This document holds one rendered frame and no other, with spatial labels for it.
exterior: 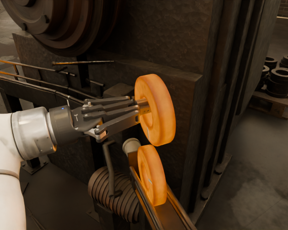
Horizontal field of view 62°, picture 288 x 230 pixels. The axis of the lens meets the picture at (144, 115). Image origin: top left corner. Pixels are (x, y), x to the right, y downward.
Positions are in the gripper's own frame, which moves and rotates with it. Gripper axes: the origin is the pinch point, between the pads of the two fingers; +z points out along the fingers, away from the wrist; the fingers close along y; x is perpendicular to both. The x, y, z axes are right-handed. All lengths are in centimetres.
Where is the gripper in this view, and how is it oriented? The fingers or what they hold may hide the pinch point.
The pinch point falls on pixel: (152, 103)
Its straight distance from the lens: 50.5
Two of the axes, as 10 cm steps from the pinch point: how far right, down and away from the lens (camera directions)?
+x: -0.5, -8.2, -5.7
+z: 9.3, -2.4, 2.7
